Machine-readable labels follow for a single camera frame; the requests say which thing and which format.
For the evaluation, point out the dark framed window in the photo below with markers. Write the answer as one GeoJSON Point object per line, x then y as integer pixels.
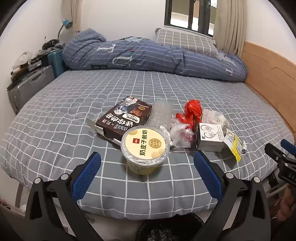
{"type": "Point", "coordinates": [203, 14]}

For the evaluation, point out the grey suitcase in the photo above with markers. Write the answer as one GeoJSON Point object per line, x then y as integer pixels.
{"type": "Point", "coordinates": [30, 83]}

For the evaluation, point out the white plastic object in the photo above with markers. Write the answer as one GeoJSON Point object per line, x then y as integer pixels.
{"type": "Point", "coordinates": [23, 59]}

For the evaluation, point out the black trash bin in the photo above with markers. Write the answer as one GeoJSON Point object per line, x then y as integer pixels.
{"type": "Point", "coordinates": [168, 229]}

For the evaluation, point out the person's right hand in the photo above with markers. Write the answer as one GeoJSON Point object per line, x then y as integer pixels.
{"type": "Point", "coordinates": [286, 204]}

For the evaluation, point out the brown cookie box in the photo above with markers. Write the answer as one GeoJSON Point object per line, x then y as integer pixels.
{"type": "Point", "coordinates": [124, 115]}

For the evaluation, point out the wooden bed frame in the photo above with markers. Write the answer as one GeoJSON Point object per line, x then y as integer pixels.
{"type": "Point", "coordinates": [266, 69]}

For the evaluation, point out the yellow yogurt cup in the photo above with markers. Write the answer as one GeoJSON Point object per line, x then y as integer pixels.
{"type": "Point", "coordinates": [143, 143]}

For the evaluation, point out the red plastic bag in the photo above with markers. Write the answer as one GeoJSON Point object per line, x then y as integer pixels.
{"type": "Point", "coordinates": [192, 111]}

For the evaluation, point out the blue striped quilt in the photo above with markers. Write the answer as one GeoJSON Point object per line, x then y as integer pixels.
{"type": "Point", "coordinates": [138, 55]}

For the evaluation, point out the small white box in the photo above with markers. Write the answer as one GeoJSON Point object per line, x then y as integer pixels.
{"type": "Point", "coordinates": [209, 136]}

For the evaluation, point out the grey checked pillow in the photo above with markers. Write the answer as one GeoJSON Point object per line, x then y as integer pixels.
{"type": "Point", "coordinates": [185, 40]}

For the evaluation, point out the clear bubble wrap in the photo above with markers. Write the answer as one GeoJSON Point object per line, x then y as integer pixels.
{"type": "Point", "coordinates": [160, 113]}

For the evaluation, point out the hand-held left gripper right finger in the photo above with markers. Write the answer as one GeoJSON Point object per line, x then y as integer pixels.
{"type": "Point", "coordinates": [208, 173]}

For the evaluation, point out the teal suitcase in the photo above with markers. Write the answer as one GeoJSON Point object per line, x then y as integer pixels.
{"type": "Point", "coordinates": [56, 62]}

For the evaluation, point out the yellow and white wrapper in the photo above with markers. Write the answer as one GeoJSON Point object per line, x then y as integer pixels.
{"type": "Point", "coordinates": [233, 143]}

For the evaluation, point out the clear plastic bag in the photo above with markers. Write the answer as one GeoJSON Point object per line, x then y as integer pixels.
{"type": "Point", "coordinates": [181, 135]}

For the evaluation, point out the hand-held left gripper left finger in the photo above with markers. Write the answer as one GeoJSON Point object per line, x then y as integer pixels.
{"type": "Point", "coordinates": [86, 176]}

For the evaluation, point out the blue desk lamp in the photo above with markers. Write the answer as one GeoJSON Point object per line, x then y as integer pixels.
{"type": "Point", "coordinates": [67, 23]}

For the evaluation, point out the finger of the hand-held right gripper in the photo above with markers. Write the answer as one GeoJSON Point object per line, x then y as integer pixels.
{"type": "Point", "coordinates": [274, 151]}
{"type": "Point", "coordinates": [288, 144]}

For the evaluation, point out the grey checked bed sheet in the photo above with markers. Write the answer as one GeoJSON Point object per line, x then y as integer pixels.
{"type": "Point", "coordinates": [69, 127]}

